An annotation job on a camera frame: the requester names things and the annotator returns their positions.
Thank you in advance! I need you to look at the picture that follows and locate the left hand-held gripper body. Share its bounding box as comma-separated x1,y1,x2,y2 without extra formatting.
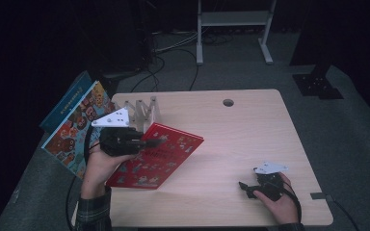
91,108,145,157

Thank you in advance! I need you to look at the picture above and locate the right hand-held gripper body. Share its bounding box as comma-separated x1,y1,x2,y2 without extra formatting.
253,162,288,202

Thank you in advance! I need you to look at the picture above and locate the red picture book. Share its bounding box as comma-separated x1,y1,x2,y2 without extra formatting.
105,121,205,191

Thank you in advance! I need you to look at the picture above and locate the clear folding book rack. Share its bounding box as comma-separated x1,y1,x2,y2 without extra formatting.
114,95,162,134

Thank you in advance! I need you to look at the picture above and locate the light blue animal picture book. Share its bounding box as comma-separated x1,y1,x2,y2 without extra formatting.
40,80,117,180

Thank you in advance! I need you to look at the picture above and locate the dark blue monster picture book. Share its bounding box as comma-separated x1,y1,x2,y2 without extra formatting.
39,70,94,134

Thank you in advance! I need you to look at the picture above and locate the person's right hand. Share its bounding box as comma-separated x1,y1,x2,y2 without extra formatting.
253,172,300,225

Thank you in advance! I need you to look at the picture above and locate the person's left hand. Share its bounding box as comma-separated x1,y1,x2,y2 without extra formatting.
80,147,136,200

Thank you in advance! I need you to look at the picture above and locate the black stand base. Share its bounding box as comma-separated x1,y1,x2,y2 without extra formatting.
99,69,123,97
289,61,345,100

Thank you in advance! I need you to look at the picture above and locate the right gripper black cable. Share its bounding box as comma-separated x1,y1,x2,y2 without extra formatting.
276,179,303,224

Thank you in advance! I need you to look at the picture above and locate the black floor cable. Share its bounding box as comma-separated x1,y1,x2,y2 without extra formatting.
188,47,200,92
130,55,167,93

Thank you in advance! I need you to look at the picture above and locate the thin black table cable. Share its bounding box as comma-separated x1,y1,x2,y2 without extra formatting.
326,195,361,231

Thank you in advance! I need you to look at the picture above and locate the grey floor cable bundle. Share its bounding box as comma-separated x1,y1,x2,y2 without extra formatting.
153,30,200,54

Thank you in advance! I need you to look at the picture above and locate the white metal stand frame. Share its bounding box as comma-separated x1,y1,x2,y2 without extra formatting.
196,0,278,66

